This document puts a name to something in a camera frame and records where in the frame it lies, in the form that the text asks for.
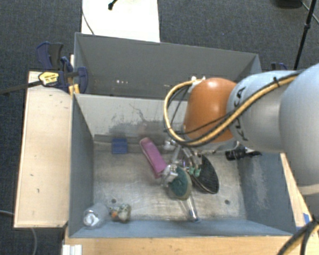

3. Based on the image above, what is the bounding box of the round green scouring pad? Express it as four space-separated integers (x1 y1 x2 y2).
166 165 194 202

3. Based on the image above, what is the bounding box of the small multicoloured toy figure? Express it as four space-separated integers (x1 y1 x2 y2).
108 202 133 224

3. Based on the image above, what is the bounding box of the grey metal bin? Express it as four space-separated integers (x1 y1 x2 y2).
62 32 308 252

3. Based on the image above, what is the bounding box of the black oval object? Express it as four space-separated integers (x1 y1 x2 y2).
188 153 223 195

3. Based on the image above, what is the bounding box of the black cylinder on white bracket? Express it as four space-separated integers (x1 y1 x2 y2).
224 140 264 164

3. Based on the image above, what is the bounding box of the clear plastic bottle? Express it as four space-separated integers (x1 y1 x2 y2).
82 201 110 230

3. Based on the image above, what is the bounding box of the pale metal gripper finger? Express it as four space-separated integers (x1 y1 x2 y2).
179 197 200 223
159 164 180 192

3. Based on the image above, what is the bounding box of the blue block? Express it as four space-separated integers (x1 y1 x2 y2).
110 137 129 156

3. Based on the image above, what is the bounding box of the pink flat case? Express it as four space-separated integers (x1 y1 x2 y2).
137 136 171 180

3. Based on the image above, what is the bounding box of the pale wood board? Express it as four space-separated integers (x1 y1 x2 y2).
13 69 79 231

